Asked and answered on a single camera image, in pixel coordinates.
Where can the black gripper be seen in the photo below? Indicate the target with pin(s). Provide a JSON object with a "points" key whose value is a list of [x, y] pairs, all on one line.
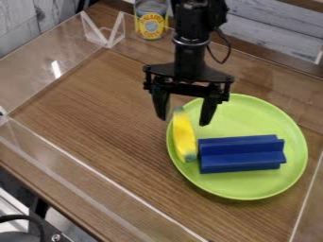
{"points": [[211, 84]]}

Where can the yellow toy banana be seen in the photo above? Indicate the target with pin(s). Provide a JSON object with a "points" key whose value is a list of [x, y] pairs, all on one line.
{"points": [[185, 138]]}

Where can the blue plastic block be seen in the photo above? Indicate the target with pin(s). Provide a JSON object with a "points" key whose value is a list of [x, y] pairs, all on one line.
{"points": [[242, 153]]}

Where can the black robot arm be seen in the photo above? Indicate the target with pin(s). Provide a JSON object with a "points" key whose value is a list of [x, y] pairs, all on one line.
{"points": [[189, 76]]}

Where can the green plate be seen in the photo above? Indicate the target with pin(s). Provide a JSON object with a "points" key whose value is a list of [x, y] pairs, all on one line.
{"points": [[246, 116]]}

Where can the yellow labelled tin can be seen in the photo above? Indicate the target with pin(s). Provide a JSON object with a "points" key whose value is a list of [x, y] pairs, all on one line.
{"points": [[151, 18]]}

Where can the clear acrylic corner bracket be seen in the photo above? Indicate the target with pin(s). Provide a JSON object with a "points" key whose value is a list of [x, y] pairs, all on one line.
{"points": [[103, 36]]}

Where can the black metal table bracket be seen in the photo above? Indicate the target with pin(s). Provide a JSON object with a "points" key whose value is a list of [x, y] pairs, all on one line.
{"points": [[52, 233]]}

